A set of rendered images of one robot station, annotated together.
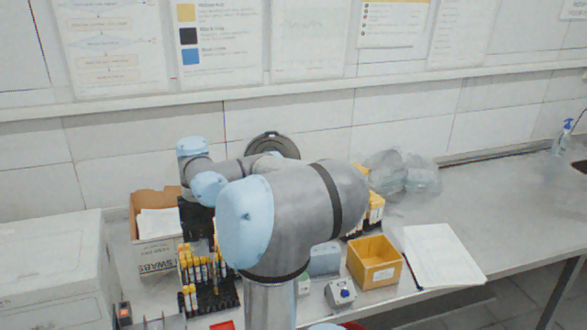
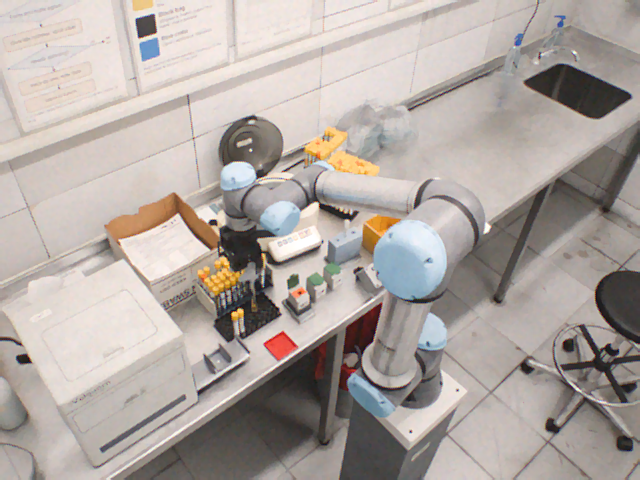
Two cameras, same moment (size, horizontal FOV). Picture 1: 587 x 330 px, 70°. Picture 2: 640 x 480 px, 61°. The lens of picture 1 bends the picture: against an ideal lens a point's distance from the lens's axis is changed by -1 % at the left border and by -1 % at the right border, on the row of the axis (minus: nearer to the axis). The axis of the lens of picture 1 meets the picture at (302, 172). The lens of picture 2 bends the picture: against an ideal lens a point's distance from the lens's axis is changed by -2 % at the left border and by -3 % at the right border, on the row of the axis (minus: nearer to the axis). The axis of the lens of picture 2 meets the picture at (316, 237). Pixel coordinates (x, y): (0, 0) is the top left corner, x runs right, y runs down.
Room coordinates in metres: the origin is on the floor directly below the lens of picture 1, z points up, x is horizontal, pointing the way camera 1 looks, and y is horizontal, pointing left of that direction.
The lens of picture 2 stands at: (-0.06, 0.44, 2.15)
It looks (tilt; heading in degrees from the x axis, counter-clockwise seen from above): 45 degrees down; 339
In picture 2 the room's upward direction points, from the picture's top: 3 degrees clockwise
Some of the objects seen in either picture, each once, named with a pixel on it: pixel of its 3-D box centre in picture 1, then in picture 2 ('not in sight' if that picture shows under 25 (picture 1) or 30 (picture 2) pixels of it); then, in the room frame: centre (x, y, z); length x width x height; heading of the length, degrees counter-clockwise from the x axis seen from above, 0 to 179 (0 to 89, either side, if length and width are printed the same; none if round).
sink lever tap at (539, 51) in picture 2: not in sight; (561, 53); (1.94, -1.59, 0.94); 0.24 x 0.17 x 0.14; 21
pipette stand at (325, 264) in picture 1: (323, 260); (344, 248); (1.02, -0.08, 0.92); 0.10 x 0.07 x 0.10; 106
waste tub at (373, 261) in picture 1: (373, 261); (391, 236); (1.02, -0.24, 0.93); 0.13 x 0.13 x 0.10; 20
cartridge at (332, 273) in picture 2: (301, 282); (332, 276); (0.93, -0.01, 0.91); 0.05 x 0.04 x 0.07; 21
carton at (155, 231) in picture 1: (171, 225); (167, 251); (1.13, 0.44, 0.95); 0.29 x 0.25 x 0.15; 21
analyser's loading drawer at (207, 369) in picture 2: (146, 329); (210, 365); (0.73, 0.39, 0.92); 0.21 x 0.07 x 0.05; 111
